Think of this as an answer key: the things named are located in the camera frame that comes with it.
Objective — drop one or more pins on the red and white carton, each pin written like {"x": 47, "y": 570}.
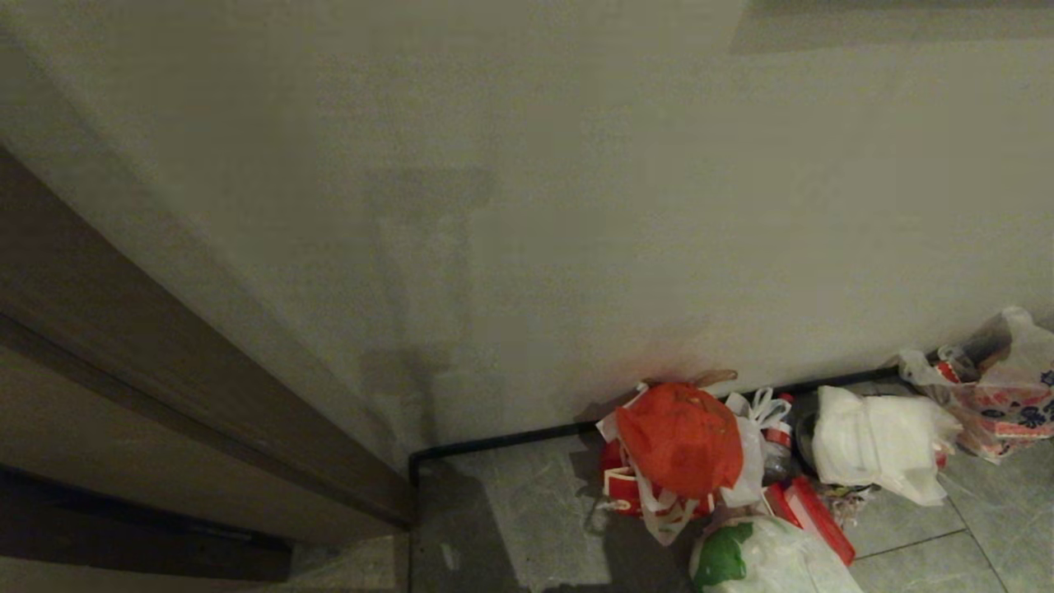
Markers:
{"x": 622, "y": 492}

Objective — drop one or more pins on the red rectangular box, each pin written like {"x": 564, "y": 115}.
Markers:
{"x": 811, "y": 511}

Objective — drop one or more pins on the white bag with green contents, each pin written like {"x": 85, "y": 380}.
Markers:
{"x": 762, "y": 556}

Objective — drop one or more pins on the white knotted plastic bag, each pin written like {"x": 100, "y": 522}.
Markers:
{"x": 753, "y": 445}

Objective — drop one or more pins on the printed clear plastic bag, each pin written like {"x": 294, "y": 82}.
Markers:
{"x": 1000, "y": 395}

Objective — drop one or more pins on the brown wooden door frame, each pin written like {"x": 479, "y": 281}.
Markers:
{"x": 148, "y": 387}

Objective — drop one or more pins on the white plastic trash bag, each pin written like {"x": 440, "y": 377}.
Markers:
{"x": 877, "y": 441}

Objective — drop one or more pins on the orange plastic trash bag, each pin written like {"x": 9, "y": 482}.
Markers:
{"x": 679, "y": 436}

